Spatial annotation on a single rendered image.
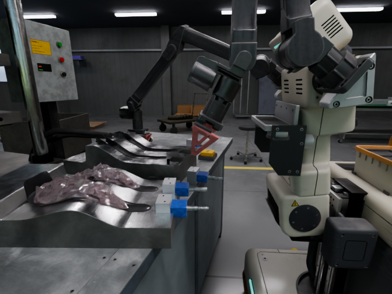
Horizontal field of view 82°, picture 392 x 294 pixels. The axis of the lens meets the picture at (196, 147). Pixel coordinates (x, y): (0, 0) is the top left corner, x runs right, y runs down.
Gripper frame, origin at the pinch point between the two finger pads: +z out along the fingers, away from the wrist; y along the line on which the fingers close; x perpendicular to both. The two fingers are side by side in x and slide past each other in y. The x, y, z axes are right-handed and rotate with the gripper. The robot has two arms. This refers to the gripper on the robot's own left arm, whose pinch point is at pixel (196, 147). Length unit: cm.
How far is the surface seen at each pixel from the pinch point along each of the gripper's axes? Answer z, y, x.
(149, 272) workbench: 36.0, 8.8, 4.5
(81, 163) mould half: 34, -23, -36
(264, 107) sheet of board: -34, -775, 199
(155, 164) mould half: 16.6, -15.1, -8.9
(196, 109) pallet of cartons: 81, -731, -14
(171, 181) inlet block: 13.6, -2.2, -1.5
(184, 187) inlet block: 12.9, -1.2, 2.7
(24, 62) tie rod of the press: 13, -41, -82
